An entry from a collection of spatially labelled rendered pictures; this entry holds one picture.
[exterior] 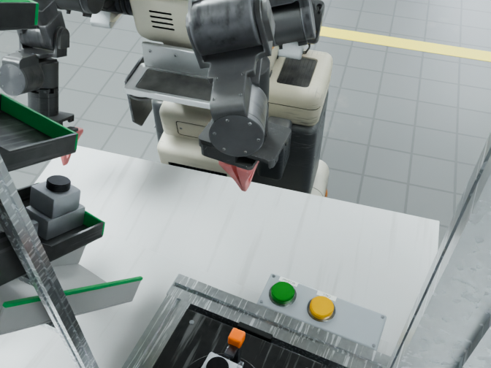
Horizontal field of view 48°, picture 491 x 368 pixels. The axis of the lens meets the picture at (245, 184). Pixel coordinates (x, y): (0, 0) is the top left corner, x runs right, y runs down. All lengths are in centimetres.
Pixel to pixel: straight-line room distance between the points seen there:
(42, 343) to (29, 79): 47
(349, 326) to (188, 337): 26
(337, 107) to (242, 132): 229
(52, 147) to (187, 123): 81
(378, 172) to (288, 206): 136
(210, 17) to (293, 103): 104
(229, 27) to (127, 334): 66
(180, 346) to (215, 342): 6
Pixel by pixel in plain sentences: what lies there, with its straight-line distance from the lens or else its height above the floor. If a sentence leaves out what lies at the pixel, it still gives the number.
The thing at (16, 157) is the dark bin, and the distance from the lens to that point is 60.
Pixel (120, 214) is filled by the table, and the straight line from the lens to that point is 123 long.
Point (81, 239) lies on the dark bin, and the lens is 74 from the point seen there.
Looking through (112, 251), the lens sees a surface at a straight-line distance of 117.
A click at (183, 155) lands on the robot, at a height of 79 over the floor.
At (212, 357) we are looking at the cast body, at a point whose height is 109.
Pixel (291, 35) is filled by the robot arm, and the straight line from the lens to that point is 104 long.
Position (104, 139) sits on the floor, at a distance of 271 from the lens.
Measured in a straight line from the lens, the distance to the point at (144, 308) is 108.
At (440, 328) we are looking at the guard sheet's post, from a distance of 19.
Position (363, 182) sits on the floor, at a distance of 248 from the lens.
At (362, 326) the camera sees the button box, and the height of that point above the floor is 96.
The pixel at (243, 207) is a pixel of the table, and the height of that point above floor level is 86.
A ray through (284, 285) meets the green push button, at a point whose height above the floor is 97.
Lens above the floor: 179
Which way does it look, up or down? 48 degrees down
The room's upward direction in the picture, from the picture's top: straight up
